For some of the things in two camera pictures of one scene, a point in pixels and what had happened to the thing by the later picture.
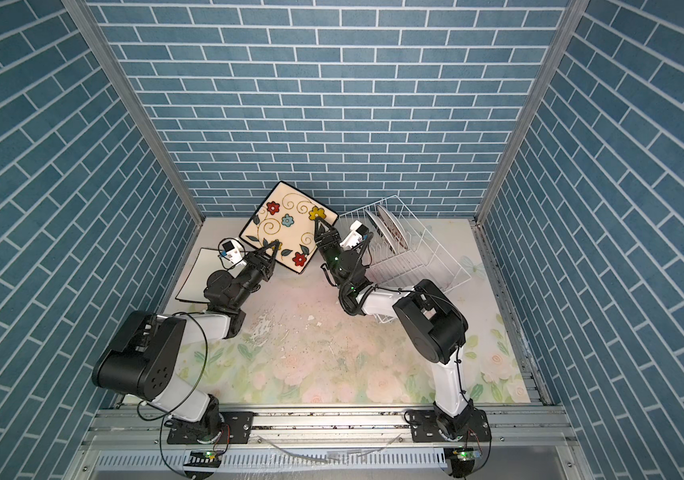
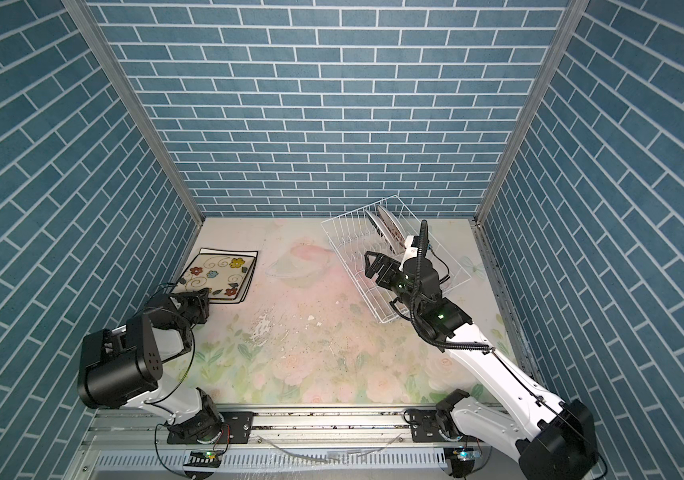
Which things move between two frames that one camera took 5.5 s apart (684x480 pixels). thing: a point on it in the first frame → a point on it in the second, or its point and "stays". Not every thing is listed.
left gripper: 260,268 → 198,301
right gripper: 333,240 → 382,263
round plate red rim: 373,214 stays
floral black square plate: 287,216 → 225,272
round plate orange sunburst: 395,228 stays
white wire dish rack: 401,255 stays
